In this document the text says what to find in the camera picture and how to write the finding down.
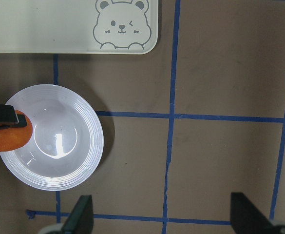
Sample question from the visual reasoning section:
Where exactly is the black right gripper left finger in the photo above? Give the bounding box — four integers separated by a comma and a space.
0, 104, 27, 130

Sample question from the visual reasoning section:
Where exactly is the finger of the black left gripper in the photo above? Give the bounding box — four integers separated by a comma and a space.
61, 195, 94, 234

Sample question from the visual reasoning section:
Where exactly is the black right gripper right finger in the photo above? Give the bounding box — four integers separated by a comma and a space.
230, 192, 281, 234

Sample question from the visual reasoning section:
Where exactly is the orange fruit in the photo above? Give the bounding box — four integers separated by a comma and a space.
0, 110, 33, 152

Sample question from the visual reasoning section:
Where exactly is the white round plate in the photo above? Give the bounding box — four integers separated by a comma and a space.
0, 84, 104, 191

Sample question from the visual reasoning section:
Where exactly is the cream bear tray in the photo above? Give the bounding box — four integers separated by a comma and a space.
0, 0, 159, 55

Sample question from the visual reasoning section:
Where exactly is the brown paper table cover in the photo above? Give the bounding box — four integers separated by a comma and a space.
0, 0, 285, 234

